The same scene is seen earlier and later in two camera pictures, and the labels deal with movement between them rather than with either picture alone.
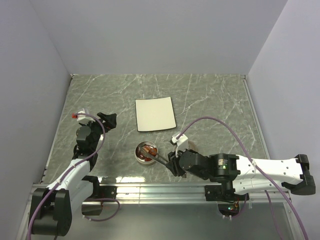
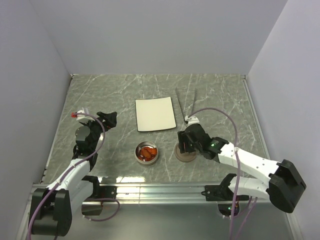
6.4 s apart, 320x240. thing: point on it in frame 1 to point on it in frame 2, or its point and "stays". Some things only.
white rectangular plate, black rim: (154, 114) stays
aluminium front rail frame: (175, 194) stays
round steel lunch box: (143, 147) stays
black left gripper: (110, 122) stays
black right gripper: (173, 159) to (182, 137)
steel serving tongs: (155, 156) to (194, 101)
